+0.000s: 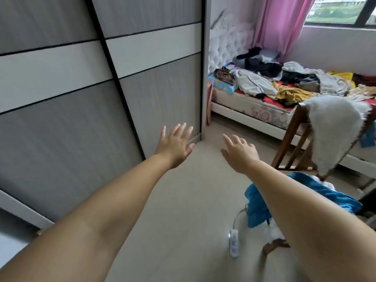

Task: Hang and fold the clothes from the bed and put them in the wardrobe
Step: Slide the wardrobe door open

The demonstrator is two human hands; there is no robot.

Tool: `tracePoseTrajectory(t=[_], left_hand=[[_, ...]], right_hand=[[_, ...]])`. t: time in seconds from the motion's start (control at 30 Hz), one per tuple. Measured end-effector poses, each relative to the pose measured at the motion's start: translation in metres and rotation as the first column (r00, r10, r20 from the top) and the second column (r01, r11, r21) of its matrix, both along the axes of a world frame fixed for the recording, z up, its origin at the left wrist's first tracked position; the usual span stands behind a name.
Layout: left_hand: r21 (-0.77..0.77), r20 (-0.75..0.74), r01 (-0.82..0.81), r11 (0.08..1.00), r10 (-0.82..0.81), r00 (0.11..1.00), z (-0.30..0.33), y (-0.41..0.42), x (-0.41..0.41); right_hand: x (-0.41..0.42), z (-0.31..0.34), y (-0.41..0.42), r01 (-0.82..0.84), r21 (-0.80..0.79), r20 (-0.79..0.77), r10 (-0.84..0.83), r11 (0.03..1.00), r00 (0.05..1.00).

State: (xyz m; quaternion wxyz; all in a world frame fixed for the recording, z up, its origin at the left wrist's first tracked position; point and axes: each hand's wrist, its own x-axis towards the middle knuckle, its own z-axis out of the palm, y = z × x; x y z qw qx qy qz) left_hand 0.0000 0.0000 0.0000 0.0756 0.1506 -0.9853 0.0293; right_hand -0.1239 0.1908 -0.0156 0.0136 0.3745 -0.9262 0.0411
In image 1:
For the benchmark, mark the person's left hand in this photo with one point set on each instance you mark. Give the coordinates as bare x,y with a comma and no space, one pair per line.
174,148

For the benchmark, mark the pink fabric item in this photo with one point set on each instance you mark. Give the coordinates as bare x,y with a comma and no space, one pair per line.
209,102

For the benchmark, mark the brown top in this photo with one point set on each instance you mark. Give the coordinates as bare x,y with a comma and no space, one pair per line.
224,75

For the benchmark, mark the person's left forearm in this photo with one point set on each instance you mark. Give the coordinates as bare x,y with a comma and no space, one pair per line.
88,226

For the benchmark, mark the grey wardrobe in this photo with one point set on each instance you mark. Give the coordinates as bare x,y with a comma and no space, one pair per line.
64,132

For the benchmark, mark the white tufted headboard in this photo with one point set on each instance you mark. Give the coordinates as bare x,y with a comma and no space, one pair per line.
229,41

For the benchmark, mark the white fluffy sweater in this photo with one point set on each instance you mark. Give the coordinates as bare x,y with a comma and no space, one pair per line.
335,129

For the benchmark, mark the blue patterned pillow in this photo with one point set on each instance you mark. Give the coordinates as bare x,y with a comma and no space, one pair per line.
220,86

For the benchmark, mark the white power strip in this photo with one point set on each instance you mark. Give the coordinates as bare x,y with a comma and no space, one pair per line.
234,243

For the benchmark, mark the blue garment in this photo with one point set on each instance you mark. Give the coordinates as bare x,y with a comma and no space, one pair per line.
258,208

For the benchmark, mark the pile of mixed clothes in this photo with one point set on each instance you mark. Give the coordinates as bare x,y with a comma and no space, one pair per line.
294,79

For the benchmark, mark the wooden chair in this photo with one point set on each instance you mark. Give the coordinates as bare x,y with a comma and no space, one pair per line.
288,144

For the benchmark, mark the wide pink curtain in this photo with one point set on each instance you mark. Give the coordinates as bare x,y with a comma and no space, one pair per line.
282,23

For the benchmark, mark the person's right forearm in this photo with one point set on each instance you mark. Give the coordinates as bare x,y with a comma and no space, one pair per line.
317,232

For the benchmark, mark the person's right hand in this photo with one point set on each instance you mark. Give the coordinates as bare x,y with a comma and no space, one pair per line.
241,155

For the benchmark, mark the dark framed window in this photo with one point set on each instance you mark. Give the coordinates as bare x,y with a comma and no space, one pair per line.
338,10

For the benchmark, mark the red and yellow blanket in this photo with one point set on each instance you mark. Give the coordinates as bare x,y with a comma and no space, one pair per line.
258,109

